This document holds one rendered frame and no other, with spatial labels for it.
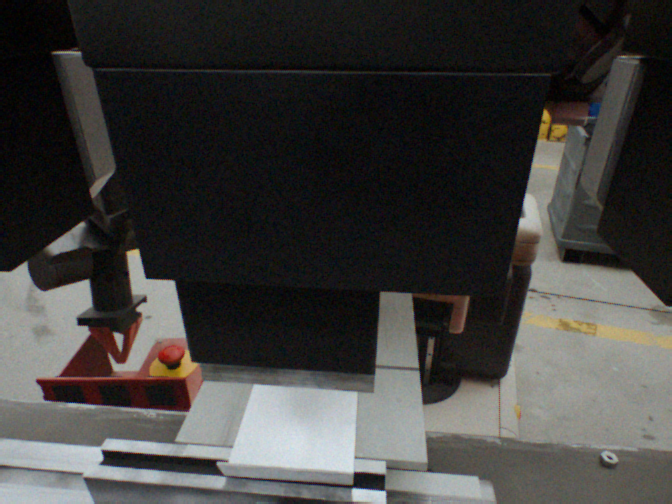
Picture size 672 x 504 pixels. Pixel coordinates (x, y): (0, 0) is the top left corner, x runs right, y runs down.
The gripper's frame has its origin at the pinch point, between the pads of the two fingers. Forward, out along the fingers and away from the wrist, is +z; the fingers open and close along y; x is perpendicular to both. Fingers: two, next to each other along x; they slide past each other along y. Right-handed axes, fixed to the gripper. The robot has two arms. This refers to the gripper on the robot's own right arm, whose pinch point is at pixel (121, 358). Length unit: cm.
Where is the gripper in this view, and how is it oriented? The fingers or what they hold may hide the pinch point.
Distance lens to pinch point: 81.1
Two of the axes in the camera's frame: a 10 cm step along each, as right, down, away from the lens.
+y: 0.0, 2.4, -9.7
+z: 0.1, 9.7, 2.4
